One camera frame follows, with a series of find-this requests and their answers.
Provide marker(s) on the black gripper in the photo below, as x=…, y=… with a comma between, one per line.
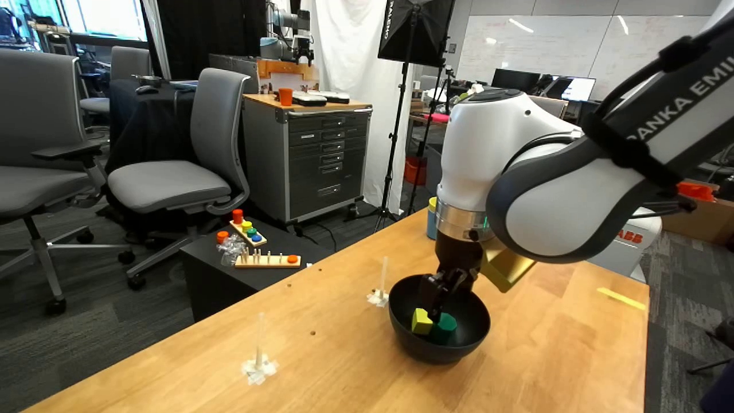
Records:
x=460, y=255

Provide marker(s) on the green cylinder block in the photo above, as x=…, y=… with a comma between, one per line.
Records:
x=445, y=326

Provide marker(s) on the yellow cube block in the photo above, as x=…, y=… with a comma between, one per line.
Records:
x=421, y=321

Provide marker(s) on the white ABB robot base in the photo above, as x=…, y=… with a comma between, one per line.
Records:
x=631, y=249

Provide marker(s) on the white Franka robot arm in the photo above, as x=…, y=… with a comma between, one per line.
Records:
x=551, y=174

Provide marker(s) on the black bowl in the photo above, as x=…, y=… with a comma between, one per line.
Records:
x=438, y=346

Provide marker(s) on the clear plastic stand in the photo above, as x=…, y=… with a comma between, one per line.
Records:
x=376, y=297
x=260, y=369

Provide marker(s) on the yellow plastic cup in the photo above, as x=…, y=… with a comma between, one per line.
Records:
x=433, y=202

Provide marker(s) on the black light stand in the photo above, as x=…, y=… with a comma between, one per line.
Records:
x=398, y=138

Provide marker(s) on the yellow tape strip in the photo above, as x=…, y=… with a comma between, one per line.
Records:
x=619, y=299

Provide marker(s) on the wooden peg toy board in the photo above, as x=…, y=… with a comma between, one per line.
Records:
x=264, y=263

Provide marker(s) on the grey drawer cabinet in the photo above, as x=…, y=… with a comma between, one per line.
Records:
x=305, y=164

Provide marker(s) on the colourful stacking toy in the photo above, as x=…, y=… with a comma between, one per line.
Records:
x=246, y=229

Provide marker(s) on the black computer monitor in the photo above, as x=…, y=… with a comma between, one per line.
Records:
x=514, y=78

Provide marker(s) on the orange toy ball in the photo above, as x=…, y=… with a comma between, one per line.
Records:
x=222, y=236

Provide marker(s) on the black low side table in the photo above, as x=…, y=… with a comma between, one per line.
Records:
x=210, y=282

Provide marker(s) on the open laptop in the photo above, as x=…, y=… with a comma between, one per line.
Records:
x=579, y=91

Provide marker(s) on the orange cup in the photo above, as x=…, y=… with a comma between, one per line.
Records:
x=285, y=98

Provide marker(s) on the black softbox light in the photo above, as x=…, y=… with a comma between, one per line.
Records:
x=416, y=31

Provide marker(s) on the cardboard box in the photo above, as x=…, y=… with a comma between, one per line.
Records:
x=702, y=220

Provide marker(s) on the white curtain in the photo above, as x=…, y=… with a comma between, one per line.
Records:
x=344, y=47

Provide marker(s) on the red box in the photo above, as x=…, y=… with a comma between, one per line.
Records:
x=697, y=192

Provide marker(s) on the grey office chair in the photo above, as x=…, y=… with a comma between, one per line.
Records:
x=126, y=69
x=37, y=151
x=163, y=185

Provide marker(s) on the black draped cloth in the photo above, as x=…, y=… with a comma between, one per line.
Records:
x=150, y=123

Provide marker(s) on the white wall whiteboard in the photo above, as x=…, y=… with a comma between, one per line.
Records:
x=574, y=47

